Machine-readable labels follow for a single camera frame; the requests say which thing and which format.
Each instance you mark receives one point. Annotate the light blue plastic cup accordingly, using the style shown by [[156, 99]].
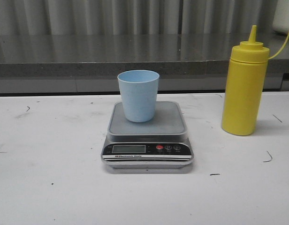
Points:
[[138, 89]]

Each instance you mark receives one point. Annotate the yellow squeeze bottle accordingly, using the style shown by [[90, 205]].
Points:
[[245, 81]]

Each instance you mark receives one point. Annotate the silver digital kitchen scale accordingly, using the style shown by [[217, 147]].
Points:
[[161, 143]]

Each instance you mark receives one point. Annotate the grey stone counter shelf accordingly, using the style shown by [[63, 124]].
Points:
[[90, 64]]

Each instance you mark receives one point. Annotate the white container in background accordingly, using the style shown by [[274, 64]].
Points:
[[281, 17]]

